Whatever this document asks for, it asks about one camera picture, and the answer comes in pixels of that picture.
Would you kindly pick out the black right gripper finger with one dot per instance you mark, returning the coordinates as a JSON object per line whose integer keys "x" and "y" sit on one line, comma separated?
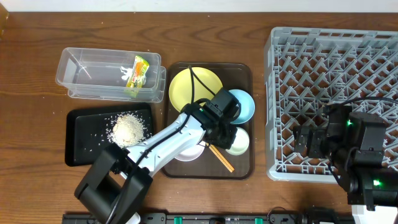
{"x": 300, "y": 138}
{"x": 315, "y": 140}

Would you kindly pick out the black rail with green clips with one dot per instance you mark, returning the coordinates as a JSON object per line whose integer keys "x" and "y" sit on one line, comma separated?
{"x": 278, "y": 215}

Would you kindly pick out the clear plastic bin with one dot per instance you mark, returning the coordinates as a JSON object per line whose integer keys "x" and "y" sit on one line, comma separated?
{"x": 95, "y": 74}

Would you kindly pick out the pile of white rice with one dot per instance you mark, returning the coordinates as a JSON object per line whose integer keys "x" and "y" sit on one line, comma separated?
{"x": 127, "y": 130}

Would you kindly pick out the cream white cup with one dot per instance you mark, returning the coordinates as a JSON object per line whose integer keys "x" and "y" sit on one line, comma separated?
{"x": 240, "y": 144}

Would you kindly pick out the green yellow snack wrapper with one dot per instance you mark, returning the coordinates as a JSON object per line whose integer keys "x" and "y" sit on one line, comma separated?
{"x": 137, "y": 76}

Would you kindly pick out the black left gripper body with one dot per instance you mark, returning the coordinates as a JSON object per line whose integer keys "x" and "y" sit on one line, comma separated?
{"x": 224, "y": 137}

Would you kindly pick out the grey plastic dishwasher rack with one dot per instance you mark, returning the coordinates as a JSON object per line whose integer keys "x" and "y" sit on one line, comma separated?
{"x": 307, "y": 68}

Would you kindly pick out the brown plastic serving tray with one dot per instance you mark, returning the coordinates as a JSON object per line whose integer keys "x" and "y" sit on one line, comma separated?
{"x": 207, "y": 165}

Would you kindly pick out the light blue bowl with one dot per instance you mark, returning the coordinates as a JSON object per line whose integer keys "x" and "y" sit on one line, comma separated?
{"x": 247, "y": 106}

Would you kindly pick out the crumpled white tissue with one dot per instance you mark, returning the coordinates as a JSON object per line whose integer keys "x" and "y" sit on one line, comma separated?
{"x": 125, "y": 73}

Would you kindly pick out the black plastic tray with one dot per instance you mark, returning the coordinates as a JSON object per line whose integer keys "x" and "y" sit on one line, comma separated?
{"x": 88, "y": 130}

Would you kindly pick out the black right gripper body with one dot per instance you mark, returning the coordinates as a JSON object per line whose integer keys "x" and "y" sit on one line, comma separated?
{"x": 335, "y": 149}

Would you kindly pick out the yellow plate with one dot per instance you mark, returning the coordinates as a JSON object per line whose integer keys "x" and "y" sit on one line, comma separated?
{"x": 180, "y": 90}

